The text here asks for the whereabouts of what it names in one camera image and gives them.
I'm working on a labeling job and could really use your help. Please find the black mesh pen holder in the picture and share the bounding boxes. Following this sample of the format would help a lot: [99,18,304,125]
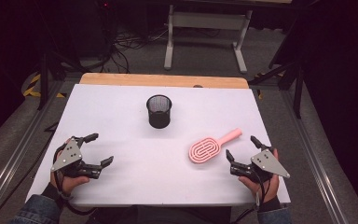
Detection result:
[145,94,172,130]

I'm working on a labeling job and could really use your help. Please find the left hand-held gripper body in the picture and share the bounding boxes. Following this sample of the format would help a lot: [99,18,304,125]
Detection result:
[49,135,103,180]

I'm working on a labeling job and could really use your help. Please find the hand-held gripper cable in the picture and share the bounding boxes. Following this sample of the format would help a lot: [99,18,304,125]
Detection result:
[231,178,273,224]
[53,146,98,217]

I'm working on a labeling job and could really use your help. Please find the pink hairbrush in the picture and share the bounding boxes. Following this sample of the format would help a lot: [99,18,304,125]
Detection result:
[188,127,243,165]

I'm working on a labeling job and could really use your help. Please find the white board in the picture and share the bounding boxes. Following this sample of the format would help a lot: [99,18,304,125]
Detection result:
[24,83,292,208]

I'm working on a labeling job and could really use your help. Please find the left hand-held gripper cable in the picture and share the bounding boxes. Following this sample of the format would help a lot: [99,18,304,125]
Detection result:
[53,146,98,217]

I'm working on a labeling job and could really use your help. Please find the white metal stand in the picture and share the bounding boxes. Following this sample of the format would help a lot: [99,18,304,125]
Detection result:
[163,4,254,75]

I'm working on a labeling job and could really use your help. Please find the wooden table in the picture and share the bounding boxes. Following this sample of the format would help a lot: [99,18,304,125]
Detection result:
[78,72,250,90]

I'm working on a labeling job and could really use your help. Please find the aluminium floor rail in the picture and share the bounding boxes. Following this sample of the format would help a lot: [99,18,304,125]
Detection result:
[0,79,63,220]
[280,89,352,224]

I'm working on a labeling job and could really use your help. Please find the black tripod stand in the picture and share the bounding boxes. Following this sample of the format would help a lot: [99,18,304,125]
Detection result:
[36,49,87,111]
[248,57,306,119]

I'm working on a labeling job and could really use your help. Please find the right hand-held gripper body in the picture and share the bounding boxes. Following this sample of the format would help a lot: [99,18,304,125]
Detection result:
[229,148,291,184]

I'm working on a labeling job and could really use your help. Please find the yellow black hazard tape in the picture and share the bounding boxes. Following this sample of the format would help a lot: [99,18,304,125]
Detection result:
[22,73,67,99]
[254,71,286,101]

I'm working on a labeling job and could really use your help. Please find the person's left hand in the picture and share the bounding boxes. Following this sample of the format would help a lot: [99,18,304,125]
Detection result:
[49,141,91,197]

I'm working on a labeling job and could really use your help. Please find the bundle of black floor cables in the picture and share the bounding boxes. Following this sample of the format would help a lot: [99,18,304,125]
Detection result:
[99,27,171,75]

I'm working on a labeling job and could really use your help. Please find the right hand-held gripper cable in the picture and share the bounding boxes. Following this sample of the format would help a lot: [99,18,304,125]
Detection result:
[231,178,273,224]

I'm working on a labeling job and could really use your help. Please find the person's right hand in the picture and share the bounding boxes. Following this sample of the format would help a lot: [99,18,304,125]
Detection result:
[238,148,281,205]

